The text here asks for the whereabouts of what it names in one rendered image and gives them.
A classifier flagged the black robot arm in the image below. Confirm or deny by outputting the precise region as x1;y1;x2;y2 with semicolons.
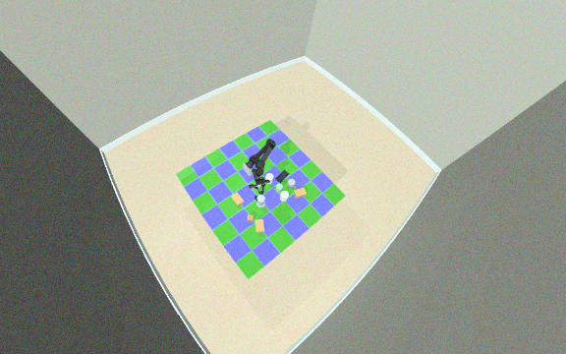
245;138;276;185

